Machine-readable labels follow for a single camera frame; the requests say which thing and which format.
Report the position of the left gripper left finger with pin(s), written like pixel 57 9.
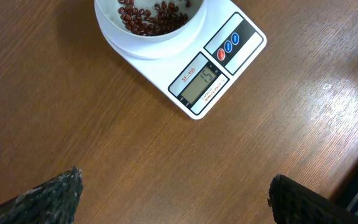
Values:
pixel 54 201

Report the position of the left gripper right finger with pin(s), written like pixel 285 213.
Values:
pixel 292 203

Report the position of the white digital kitchen scale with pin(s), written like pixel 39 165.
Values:
pixel 195 78

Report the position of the white round bowl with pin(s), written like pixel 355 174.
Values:
pixel 150 47

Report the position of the red beans in bowl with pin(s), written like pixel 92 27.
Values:
pixel 143 22

